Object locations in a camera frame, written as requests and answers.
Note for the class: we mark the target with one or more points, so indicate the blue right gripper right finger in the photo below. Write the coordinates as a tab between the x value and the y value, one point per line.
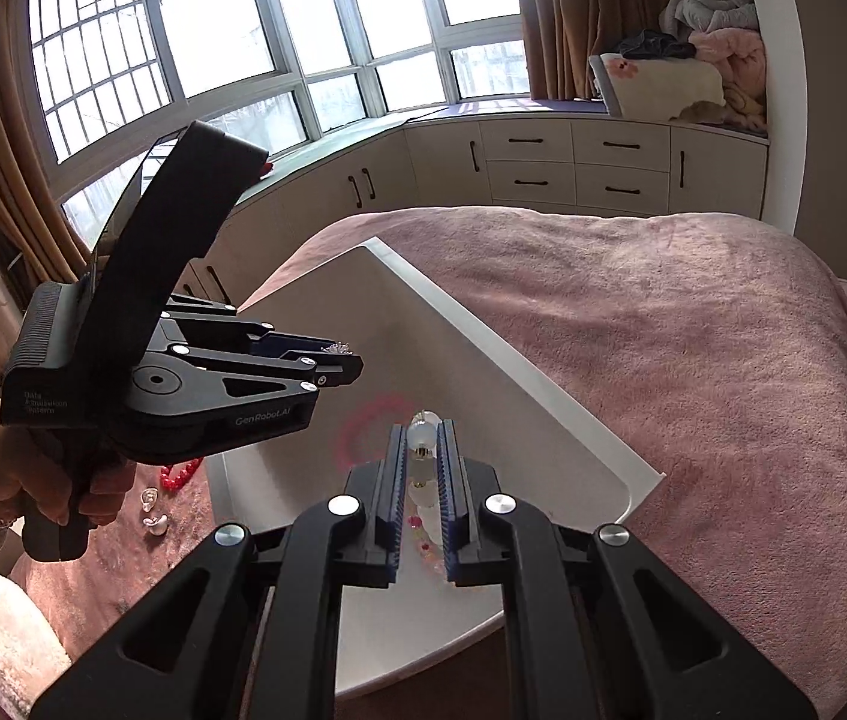
456	509

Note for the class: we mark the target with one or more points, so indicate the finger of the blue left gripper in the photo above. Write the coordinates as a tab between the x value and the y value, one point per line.
298	346

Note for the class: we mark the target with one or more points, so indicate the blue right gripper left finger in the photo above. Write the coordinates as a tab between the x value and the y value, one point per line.
388	515

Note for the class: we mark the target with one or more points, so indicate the white rectangular tray box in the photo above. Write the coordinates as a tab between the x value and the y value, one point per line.
422	350

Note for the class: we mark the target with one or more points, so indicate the person's left hand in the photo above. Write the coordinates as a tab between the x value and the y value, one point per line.
26	472

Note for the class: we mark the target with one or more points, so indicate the brown left curtain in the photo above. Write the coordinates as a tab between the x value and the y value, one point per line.
36	242

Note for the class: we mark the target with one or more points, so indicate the fluffy pink sleeve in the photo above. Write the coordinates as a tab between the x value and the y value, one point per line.
31	656

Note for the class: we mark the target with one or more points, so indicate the pink bed blanket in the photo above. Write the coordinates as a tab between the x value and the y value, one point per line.
716	347

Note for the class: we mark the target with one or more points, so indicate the beige window seat cabinets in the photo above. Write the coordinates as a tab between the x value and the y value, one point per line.
550	157

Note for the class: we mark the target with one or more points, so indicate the white pillow with flower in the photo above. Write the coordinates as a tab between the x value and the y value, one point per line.
654	90

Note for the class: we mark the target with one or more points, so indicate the pile of clothes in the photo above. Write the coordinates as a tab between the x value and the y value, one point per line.
724	33

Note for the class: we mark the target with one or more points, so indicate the bay window frame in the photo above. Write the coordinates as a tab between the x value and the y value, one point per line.
112	75

